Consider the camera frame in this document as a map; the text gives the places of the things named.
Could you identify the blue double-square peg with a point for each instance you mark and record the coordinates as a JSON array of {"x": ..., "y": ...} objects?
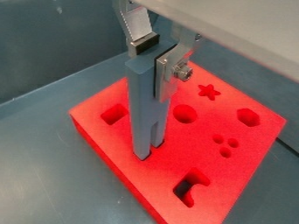
[{"x": 147, "y": 112}]

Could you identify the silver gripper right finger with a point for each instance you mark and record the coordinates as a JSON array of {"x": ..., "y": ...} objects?
[{"x": 171, "y": 65}]

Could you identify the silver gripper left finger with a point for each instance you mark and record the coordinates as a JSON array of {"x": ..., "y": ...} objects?
[{"x": 132, "y": 16}]

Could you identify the red shape-sorting board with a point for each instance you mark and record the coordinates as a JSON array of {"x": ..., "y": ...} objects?
[{"x": 218, "y": 136}]

